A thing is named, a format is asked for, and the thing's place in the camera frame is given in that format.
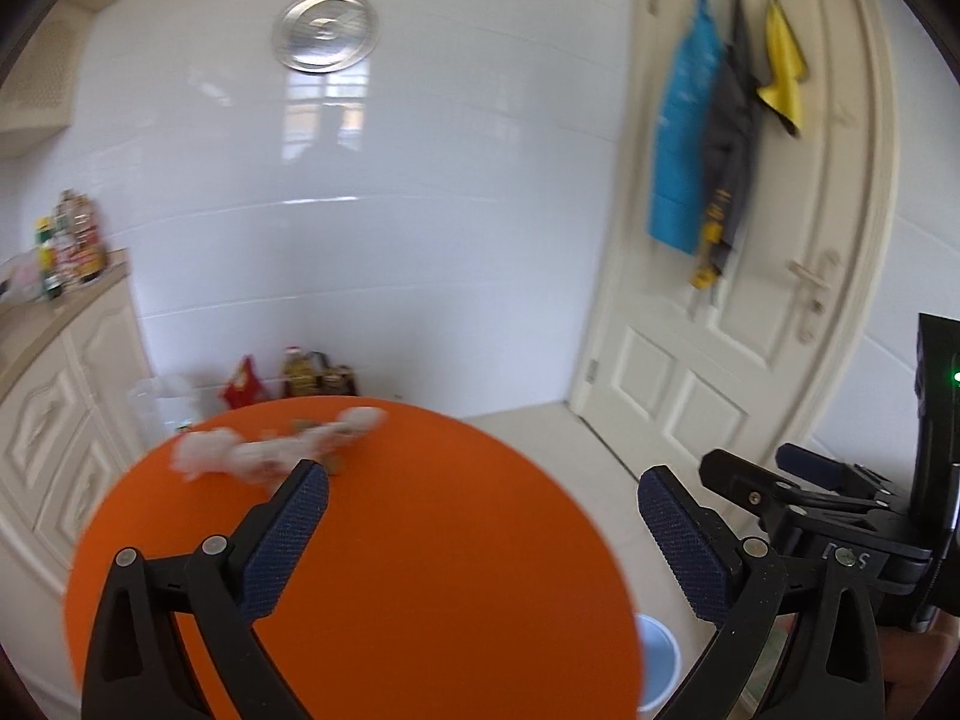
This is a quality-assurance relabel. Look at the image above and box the red bag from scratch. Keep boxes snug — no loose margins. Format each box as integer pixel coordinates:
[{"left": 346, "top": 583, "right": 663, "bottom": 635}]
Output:
[{"left": 220, "top": 355, "right": 271, "bottom": 410}]

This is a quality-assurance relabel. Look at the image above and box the yellow black hanging item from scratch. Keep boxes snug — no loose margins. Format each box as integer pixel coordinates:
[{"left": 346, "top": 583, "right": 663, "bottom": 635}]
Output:
[{"left": 690, "top": 191, "right": 734, "bottom": 291}]

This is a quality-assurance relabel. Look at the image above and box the green yellow bottle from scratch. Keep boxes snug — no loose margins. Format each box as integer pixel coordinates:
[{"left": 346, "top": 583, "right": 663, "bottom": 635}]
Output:
[{"left": 34, "top": 217, "right": 62, "bottom": 301}]

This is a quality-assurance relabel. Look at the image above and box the large white cotton clump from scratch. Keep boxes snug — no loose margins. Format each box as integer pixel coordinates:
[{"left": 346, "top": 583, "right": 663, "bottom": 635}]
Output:
[{"left": 172, "top": 427, "right": 242, "bottom": 479}]

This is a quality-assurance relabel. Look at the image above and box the cream kitchen cabinet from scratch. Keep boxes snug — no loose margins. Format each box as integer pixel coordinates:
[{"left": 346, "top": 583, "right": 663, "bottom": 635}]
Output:
[{"left": 0, "top": 251, "right": 162, "bottom": 616}]

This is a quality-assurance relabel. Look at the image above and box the clear plastic container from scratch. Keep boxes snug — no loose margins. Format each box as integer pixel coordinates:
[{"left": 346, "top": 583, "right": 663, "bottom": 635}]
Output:
[{"left": 127, "top": 373, "right": 205, "bottom": 460}]

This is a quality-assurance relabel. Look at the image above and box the round silver wall plate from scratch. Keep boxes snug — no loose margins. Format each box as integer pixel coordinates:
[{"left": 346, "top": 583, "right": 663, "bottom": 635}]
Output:
[{"left": 271, "top": 0, "right": 379, "bottom": 75}]

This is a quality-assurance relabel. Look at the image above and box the grey hanging cloth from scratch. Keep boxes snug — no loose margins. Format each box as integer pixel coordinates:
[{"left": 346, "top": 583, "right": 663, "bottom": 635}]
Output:
[{"left": 690, "top": 0, "right": 764, "bottom": 278}]

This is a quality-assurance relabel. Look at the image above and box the white plastic bin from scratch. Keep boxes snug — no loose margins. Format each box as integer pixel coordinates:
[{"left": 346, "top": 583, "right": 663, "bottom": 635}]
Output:
[{"left": 634, "top": 613, "right": 682, "bottom": 711}]

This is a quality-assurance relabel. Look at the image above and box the red label bottle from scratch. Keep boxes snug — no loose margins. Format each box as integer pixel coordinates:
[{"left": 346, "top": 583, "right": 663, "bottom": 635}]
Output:
[{"left": 54, "top": 195, "right": 91, "bottom": 293}]

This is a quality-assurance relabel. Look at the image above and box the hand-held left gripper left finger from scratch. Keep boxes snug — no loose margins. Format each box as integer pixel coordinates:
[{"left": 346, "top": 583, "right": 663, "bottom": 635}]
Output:
[{"left": 81, "top": 460, "right": 329, "bottom": 720}]

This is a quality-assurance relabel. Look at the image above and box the clear plastic bag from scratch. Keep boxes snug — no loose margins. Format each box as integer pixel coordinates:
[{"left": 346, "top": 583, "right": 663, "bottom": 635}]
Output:
[{"left": 0, "top": 253, "right": 42, "bottom": 305}]

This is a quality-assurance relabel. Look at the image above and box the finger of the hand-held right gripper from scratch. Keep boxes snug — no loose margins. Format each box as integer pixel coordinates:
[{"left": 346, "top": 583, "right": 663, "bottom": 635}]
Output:
[
  {"left": 699, "top": 448, "right": 815, "bottom": 531},
  {"left": 776, "top": 444, "right": 912, "bottom": 515}
]

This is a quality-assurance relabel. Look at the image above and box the cream wall cabinet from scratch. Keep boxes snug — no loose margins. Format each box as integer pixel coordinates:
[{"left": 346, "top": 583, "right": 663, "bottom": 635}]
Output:
[{"left": 0, "top": 0, "right": 115, "bottom": 160}]

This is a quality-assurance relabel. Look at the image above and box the blue hanging cloth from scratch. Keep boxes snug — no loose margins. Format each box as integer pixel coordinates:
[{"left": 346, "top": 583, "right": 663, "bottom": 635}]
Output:
[{"left": 647, "top": 0, "right": 726, "bottom": 256}]

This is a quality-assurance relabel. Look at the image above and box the door handle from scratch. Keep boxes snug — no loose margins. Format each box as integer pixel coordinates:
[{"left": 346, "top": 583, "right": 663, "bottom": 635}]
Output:
[{"left": 787, "top": 247, "right": 842, "bottom": 346}]

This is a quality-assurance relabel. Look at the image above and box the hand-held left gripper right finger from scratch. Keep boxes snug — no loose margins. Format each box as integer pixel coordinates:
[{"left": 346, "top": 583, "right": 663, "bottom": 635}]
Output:
[{"left": 637, "top": 466, "right": 886, "bottom": 720}]

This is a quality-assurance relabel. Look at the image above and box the person's right forearm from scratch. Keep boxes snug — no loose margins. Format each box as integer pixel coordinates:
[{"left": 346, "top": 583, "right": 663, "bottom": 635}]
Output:
[{"left": 879, "top": 626, "right": 960, "bottom": 720}]

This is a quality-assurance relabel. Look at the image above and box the cooking oil bottle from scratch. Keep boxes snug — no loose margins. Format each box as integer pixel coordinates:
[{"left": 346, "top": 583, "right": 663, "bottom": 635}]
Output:
[{"left": 283, "top": 345, "right": 328, "bottom": 398}]

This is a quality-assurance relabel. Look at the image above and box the yellow hanging cloth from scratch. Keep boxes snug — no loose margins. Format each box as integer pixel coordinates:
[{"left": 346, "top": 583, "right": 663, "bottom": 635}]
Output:
[{"left": 756, "top": 0, "right": 812, "bottom": 138}]

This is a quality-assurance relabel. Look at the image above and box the white panel door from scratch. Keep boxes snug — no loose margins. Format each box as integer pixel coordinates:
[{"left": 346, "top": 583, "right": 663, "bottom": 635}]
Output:
[{"left": 568, "top": 0, "right": 901, "bottom": 500}]

